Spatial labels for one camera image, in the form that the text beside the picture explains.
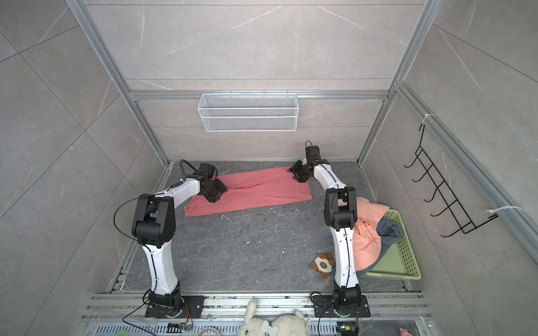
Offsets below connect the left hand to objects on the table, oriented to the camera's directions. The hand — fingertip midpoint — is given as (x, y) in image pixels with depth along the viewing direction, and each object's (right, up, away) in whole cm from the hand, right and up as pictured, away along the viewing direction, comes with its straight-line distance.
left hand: (226, 187), depth 102 cm
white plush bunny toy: (+30, -40, -39) cm, 64 cm away
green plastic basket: (+76, -30, -17) cm, 83 cm away
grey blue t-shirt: (+74, -20, -12) cm, 78 cm away
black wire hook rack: (+79, -6, -39) cm, 88 cm away
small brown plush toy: (+44, -30, -21) cm, 57 cm away
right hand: (+32, +9, +5) cm, 33 cm away
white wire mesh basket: (+11, +37, -1) cm, 38 cm away
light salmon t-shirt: (+59, -21, -24) cm, 67 cm away
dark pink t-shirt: (+12, -1, +4) cm, 12 cm away
